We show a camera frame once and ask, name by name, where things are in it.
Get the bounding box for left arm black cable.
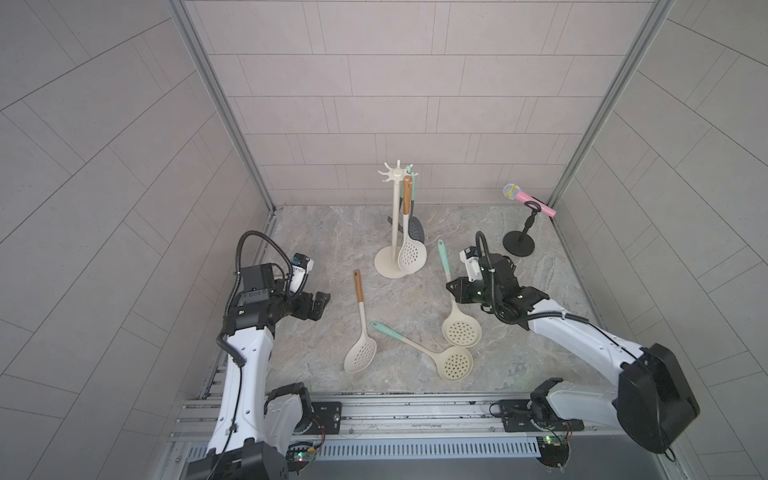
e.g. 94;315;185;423
224;230;295;313

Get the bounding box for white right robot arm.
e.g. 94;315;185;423
446;247;700;454

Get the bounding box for cream utensil rack stand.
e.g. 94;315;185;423
374;161;407;279

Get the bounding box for black microphone stand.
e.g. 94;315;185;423
502;200;542;257

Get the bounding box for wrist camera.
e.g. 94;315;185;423
459;246;483;282
289;253;314;295

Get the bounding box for cream skimmer green handle bottom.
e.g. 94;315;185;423
371;321;474;381

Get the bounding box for cream skimmer green handle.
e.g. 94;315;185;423
371;321;474;381
436;238;483;349

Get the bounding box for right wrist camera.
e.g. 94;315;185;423
459;246;483;282

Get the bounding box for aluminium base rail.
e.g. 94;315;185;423
170;392;624;442

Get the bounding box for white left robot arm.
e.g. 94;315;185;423
184;254;331;479

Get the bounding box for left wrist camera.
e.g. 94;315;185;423
289;253;314;295

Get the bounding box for pink toy microphone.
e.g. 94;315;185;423
503;184;556;218

